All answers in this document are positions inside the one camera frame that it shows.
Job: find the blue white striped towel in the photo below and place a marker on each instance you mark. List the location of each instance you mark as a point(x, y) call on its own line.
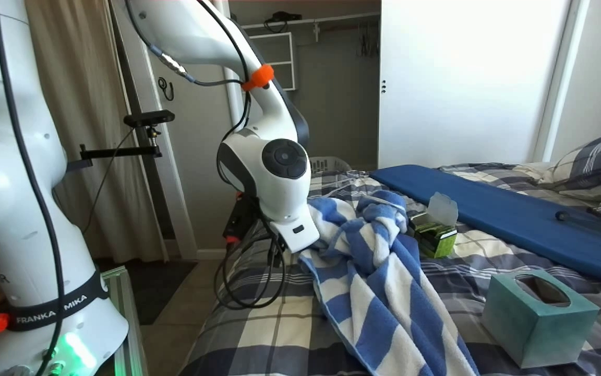
point(369, 284)

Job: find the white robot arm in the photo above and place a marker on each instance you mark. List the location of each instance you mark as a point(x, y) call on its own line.
point(61, 319)

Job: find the white laundry basket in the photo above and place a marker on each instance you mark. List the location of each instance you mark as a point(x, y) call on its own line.
point(327, 165)

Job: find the small green box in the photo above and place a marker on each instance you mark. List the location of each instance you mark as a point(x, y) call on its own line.
point(434, 228)

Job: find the blue plaid duvet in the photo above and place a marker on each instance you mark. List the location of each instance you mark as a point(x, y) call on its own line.
point(290, 335)

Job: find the white closet door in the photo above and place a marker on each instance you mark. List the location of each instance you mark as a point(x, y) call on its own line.
point(463, 80)

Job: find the teal tissue box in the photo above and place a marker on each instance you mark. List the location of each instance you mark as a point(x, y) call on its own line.
point(536, 317)

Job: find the blue ironing board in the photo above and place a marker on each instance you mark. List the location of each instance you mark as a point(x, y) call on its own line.
point(563, 235)

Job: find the plaid pillow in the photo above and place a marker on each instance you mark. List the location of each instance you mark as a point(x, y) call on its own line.
point(594, 170)

